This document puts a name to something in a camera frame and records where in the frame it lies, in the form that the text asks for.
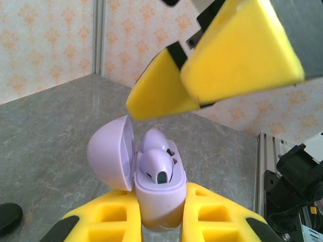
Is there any purple wireless earbud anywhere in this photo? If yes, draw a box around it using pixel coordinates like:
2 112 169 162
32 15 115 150
138 128 169 153
139 148 175 184

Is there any black earbuds charging case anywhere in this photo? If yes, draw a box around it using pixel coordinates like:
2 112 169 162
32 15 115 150
0 202 24 234

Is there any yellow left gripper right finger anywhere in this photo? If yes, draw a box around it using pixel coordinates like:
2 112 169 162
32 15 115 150
180 183 283 242

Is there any long aluminium mounting rail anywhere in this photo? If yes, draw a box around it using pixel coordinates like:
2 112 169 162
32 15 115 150
256 131 323 242

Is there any aluminium frame post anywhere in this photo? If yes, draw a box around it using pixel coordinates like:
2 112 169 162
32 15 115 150
92 0 106 77

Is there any purple earbuds charging case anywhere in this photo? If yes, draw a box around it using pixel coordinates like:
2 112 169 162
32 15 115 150
87 115 188 232

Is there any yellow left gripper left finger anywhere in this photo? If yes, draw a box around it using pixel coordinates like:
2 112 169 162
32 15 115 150
46 189 144 242

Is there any slotted grey cable duct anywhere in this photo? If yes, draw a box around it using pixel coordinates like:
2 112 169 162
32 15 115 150
300 214 323 242

